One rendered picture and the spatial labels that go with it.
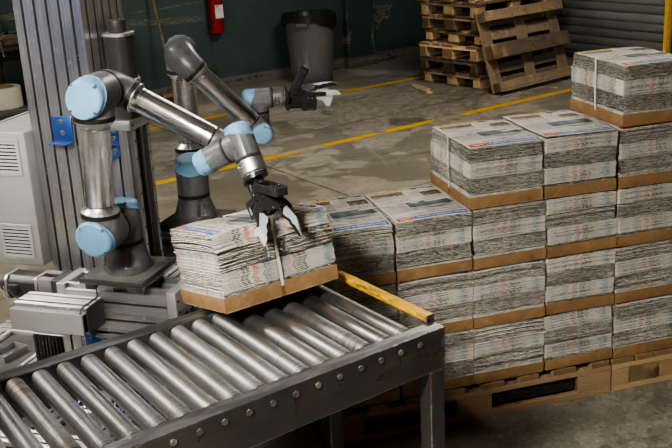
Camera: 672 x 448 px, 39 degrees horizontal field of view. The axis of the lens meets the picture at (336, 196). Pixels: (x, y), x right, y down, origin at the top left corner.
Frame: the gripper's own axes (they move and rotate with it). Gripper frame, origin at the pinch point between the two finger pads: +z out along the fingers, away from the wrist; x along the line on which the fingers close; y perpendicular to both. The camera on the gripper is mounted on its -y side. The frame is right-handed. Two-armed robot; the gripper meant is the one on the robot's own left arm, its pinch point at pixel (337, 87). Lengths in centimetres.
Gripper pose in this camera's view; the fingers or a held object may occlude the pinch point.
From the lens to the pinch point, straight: 353.7
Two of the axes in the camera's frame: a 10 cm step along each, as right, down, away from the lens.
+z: 9.9, -0.9, 1.2
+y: 0.3, 9.1, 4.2
